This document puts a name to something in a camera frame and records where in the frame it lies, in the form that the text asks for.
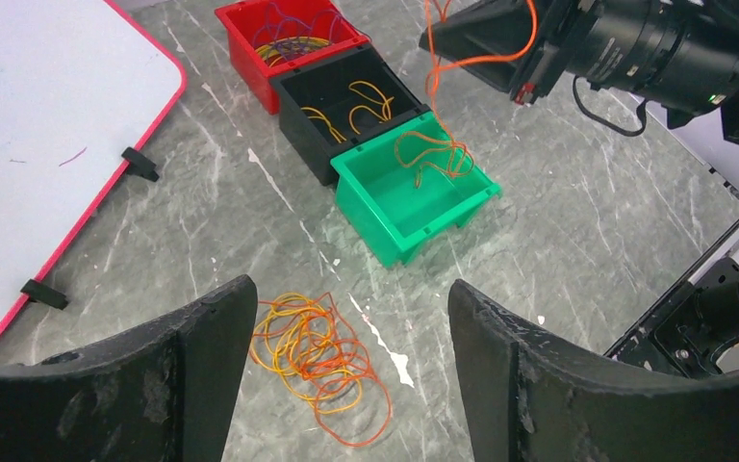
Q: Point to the green plastic bin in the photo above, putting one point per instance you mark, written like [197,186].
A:
[404,187]

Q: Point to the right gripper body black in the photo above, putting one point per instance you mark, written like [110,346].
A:
[606,43]

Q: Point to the whiteboard with pink frame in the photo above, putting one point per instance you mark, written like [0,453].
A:
[80,82]

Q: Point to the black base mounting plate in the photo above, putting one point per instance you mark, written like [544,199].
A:
[689,328]

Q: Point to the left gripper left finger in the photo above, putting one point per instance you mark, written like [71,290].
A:
[164,390]

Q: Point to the red plastic bin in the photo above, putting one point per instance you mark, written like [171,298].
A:
[271,38]

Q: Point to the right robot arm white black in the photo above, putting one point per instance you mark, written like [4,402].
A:
[682,55]

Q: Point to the black plastic bin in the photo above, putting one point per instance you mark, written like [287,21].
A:
[333,105]

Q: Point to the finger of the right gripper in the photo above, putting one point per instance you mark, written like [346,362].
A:
[486,28]

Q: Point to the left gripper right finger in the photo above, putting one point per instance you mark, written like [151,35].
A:
[530,395]

